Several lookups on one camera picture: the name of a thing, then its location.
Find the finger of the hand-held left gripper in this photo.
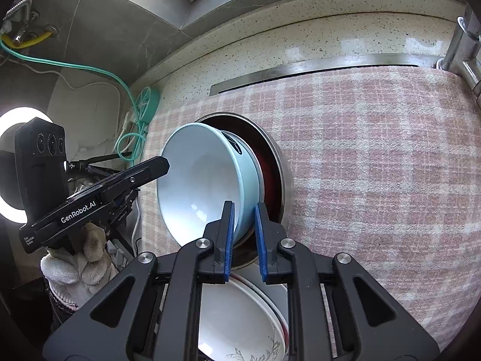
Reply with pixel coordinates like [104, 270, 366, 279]
[100, 157, 170, 202]

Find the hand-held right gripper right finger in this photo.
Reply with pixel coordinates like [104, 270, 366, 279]
[255, 202, 440, 361]

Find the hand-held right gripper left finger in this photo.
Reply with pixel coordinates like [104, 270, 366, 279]
[43, 200, 237, 361]

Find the light blue bowl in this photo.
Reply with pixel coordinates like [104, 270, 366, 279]
[155, 122, 262, 247]

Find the large steel bowl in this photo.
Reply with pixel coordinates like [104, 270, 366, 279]
[193, 112, 296, 269]

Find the white grey-leaf plate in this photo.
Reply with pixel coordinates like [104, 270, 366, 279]
[197, 274, 290, 361]

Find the person's left forearm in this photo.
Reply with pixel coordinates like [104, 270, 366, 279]
[44, 276, 81, 332]

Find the person's left hand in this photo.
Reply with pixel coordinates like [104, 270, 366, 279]
[41, 223, 113, 307]

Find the green plastic wheel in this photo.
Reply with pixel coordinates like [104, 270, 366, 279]
[133, 86, 160, 123]

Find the yellow pipe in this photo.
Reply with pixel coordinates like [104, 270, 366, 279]
[0, 30, 53, 49]

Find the pink plaid cloth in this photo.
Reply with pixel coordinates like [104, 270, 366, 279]
[137, 64, 481, 354]

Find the steel sink rim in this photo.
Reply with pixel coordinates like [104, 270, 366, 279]
[210, 54, 438, 96]

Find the steel faucet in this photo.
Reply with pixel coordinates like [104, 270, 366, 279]
[436, 5, 481, 106]

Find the ring light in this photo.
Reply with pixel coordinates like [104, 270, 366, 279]
[0, 107, 49, 223]

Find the white cable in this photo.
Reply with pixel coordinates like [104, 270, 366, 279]
[0, 54, 126, 96]

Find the green hose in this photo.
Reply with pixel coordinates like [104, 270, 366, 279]
[0, 38, 162, 159]

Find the flexible metal hose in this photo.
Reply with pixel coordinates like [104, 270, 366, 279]
[3, 0, 32, 21]

